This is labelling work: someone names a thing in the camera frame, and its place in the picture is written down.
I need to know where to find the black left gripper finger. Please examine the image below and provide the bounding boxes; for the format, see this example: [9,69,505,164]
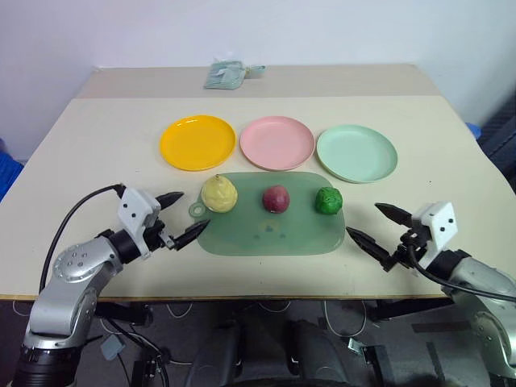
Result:
[156,191,185,210]
[173,218,211,251]

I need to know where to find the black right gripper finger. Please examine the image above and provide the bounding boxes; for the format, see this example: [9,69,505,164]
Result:
[345,226,393,270]
[374,202,414,227]

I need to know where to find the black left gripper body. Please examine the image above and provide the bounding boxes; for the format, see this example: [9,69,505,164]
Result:
[141,219,177,252]

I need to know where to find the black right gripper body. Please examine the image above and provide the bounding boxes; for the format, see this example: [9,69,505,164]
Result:
[387,229,429,270]

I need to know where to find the green toy vegetable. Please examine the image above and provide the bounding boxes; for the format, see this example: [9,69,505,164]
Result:
[314,186,344,215]

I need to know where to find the yellow plate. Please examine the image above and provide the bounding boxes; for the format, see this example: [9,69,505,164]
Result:
[160,114,237,173]

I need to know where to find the green plate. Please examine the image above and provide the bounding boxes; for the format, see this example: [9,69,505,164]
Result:
[315,124,399,185]

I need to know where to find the red passion fruit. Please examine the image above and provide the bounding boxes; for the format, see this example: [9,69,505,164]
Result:
[262,185,291,214]

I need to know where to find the pink plate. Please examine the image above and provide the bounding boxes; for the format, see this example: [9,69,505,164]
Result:
[239,115,316,172]

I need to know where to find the yellow pear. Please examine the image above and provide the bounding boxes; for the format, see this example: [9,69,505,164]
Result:
[201,173,239,214]

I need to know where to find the green cutting mat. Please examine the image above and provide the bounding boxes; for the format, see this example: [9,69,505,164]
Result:
[189,171,347,257]

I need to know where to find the grey plug adapter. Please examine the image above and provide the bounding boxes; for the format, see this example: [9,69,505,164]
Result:
[100,336,126,360]

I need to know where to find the dark chair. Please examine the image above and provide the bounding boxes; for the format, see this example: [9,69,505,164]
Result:
[477,89,516,190]

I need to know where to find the clear bag of green items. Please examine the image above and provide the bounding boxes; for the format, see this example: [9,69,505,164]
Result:
[202,56,267,91]

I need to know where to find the dark rounded robot legs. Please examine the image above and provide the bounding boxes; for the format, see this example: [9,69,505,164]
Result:
[183,300,366,387]

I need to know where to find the blue object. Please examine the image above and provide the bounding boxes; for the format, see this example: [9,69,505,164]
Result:
[0,137,26,202]

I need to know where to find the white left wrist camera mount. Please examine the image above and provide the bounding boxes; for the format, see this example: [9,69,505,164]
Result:
[117,186,162,256]

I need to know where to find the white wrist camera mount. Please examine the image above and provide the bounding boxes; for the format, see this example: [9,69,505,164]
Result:
[410,201,460,256]
[117,186,162,256]

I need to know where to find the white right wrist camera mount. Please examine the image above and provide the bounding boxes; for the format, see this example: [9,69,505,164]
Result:
[410,201,460,256]

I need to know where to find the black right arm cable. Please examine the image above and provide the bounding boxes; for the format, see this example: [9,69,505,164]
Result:
[406,243,516,302]

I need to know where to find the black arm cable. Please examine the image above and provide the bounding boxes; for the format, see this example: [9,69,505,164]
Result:
[39,184,127,295]
[406,243,516,302]

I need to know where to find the black table frame bracket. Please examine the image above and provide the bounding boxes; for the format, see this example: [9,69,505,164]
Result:
[368,298,455,323]

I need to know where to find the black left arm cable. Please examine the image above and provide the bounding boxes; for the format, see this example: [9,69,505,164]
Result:
[39,184,127,295]

